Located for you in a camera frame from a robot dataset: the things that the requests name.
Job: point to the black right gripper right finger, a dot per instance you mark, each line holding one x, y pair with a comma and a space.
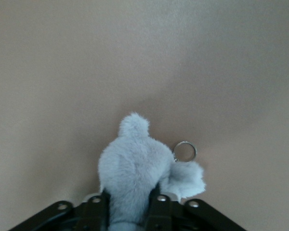
178, 216

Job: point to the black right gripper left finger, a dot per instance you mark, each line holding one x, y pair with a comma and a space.
86, 216

